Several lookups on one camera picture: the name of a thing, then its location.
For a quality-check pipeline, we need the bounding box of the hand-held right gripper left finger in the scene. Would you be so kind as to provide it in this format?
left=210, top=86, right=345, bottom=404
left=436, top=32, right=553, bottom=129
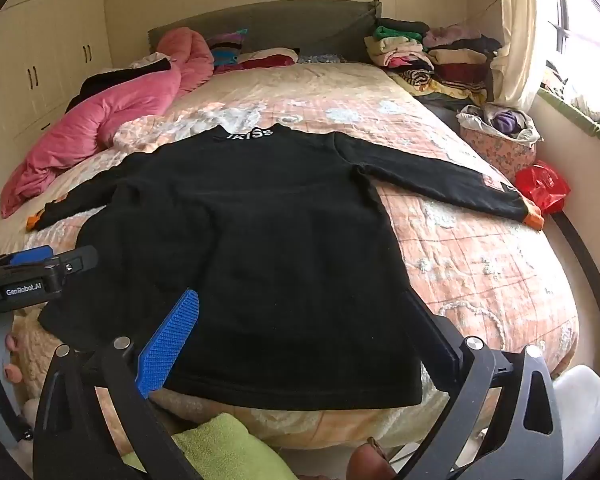
left=32, top=287, right=201, bottom=480

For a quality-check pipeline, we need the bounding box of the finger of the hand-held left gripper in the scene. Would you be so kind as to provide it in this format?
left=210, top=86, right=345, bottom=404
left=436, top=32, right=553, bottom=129
left=55, top=246, right=99, bottom=276
left=0, top=245, right=56, bottom=274

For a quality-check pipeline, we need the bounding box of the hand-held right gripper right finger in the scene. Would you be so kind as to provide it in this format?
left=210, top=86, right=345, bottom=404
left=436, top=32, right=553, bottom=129
left=395, top=290, right=565, bottom=480

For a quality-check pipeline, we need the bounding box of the black t-shirt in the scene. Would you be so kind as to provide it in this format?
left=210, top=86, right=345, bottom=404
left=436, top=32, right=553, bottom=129
left=26, top=124, right=546, bottom=411

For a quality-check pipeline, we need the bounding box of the pile of folded clothes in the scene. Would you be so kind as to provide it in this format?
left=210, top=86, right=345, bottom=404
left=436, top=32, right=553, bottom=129
left=364, top=17, right=503, bottom=106

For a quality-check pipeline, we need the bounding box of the person's left hand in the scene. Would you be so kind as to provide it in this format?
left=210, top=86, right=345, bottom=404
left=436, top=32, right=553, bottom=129
left=1, top=331, right=27, bottom=385

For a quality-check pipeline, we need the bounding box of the orange plaid tufted blanket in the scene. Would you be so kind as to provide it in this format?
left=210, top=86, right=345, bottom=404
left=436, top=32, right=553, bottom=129
left=0, top=62, right=581, bottom=453

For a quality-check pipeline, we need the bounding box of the green fleece cloth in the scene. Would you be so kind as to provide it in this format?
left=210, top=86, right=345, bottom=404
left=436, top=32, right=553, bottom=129
left=122, top=412, right=286, bottom=480

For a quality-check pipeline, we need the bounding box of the pink duvet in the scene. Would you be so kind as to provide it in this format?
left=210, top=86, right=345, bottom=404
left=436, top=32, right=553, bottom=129
left=0, top=27, right=216, bottom=218

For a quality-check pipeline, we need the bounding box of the brown rounded object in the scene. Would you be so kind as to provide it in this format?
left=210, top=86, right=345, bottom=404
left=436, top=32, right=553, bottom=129
left=346, top=437, right=398, bottom=480

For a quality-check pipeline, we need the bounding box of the white cloth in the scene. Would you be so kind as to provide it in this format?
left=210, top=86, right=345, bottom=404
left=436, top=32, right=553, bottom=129
left=552, top=365, right=600, bottom=480

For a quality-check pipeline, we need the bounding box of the black garment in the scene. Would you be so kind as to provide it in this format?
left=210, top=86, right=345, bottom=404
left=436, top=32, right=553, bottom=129
left=65, top=56, right=173, bottom=113

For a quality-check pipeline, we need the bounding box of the red plastic bag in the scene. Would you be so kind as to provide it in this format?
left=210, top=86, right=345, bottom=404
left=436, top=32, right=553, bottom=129
left=515, top=160, right=572, bottom=216

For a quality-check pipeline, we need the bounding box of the floral laundry basket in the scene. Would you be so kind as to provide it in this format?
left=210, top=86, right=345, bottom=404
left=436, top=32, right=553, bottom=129
left=456, top=104, right=542, bottom=183

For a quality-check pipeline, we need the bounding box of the cream wardrobe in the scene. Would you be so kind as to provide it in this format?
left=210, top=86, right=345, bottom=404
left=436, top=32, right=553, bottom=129
left=0, top=0, right=113, bottom=156

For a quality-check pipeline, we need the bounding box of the purple cloth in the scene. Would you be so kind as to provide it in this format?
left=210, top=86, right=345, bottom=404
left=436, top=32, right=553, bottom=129
left=490, top=110, right=523, bottom=136

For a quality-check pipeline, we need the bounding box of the striped pillow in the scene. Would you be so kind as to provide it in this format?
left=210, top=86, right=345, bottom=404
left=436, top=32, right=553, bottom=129
left=205, top=29, right=249, bottom=68

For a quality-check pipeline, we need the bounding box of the green windowsill cover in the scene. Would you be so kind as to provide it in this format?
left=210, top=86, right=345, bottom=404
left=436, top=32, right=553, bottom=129
left=537, top=87, right=600, bottom=146

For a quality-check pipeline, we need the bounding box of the dark red cloth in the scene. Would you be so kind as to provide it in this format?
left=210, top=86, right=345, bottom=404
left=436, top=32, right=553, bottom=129
left=237, top=55, right=298, bottom=71

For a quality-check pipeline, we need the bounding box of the cream pillow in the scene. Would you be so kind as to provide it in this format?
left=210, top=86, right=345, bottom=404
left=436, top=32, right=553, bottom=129
left=250, top=47, right=301, bottom=61

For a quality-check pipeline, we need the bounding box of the green bed headboard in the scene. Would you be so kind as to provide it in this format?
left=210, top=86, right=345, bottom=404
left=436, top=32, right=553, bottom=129
left=147, top=0, right=383, bottom=63

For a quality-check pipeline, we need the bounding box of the cream curtain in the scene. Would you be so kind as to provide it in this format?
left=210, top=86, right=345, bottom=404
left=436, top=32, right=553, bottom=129
left=490, top=0, right=553, bottom=111

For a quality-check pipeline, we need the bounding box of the window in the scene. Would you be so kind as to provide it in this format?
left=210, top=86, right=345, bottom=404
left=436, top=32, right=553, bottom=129
left=545, top=0, right=600, bottom=126

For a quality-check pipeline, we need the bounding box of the black bed frame rail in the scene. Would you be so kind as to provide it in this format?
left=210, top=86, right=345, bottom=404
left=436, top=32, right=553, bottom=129
left=550, top=212, right=600, bottom=341

